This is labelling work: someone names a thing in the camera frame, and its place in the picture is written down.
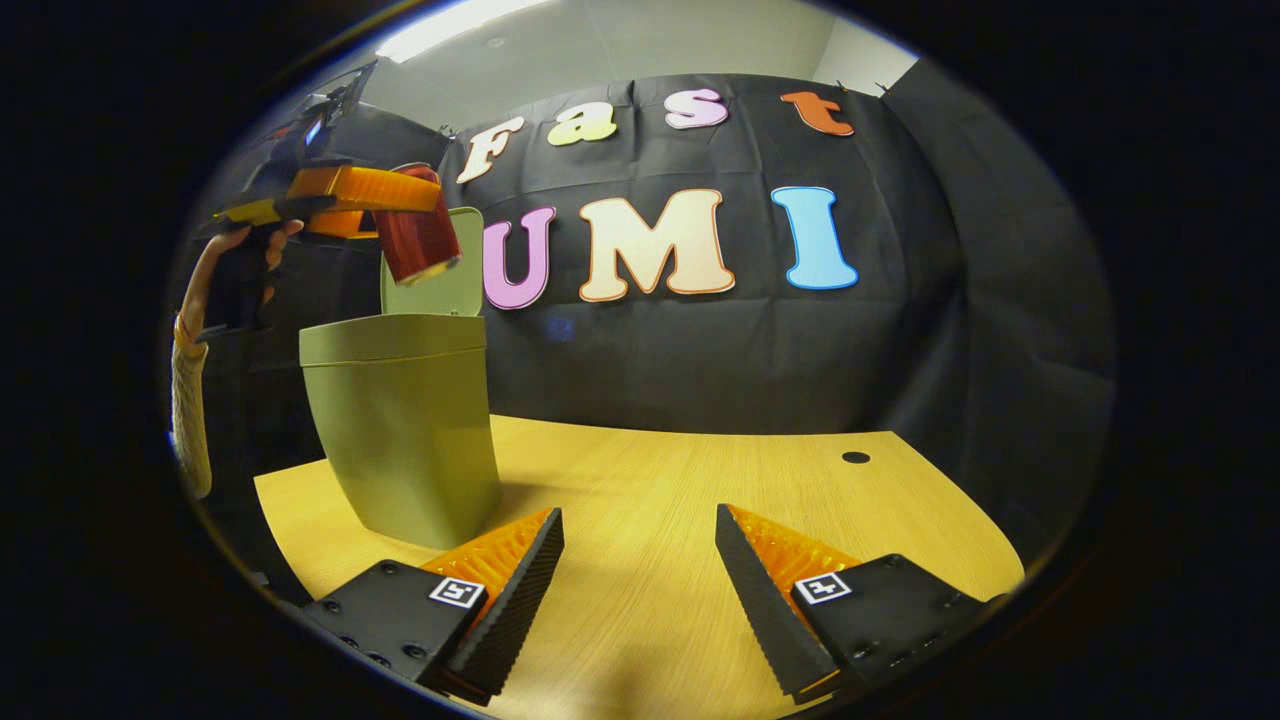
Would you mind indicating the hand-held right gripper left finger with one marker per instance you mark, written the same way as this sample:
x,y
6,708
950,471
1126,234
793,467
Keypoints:
x,y
510,600

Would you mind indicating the wooden desktop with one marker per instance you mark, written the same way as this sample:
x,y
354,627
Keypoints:
x,y
650,520

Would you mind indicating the black backdrop cloth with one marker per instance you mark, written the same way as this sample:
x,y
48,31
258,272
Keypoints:
x,y
900,300

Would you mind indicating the red pop can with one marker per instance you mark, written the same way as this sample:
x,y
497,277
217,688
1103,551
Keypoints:
x,y
420,240

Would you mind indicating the green desktop garbage bin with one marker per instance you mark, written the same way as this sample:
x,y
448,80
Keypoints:
x,y
400,430

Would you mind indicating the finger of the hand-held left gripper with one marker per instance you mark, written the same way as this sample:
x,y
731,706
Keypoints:
x,y
340,225
365,188

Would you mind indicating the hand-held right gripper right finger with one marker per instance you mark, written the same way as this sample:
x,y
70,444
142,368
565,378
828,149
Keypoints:
x,y
765,600

